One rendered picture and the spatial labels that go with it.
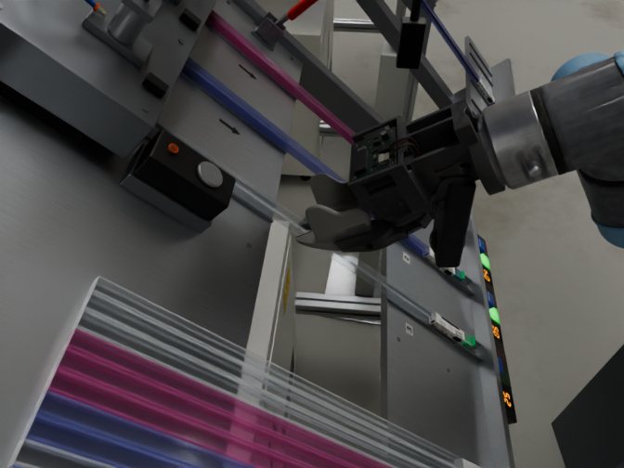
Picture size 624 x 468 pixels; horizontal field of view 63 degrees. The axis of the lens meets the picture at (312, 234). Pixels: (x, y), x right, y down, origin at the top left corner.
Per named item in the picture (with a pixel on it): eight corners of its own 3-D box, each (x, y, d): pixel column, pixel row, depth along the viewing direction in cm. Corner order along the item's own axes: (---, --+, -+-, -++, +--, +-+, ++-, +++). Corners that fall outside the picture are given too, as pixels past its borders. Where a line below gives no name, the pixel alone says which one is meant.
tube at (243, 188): (465, 340, 69) (472, 337, 69) (466, 349, 68) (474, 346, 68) (133, 112, 46) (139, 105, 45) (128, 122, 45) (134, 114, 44)
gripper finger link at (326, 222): (271, 211, 52) (351, 175, 48) (303, 245, 55) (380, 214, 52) (268, 233, 50) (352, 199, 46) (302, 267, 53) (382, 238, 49)
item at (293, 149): (456, 275, 77) (464, 271, 76) (456, 283, 76) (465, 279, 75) (165, 49, 53) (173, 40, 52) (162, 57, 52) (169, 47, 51)
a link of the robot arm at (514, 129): (545, 136, 47) (565, 198, 42) (495, 154, 49) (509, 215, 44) (522, 73, 43) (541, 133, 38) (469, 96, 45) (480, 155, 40)
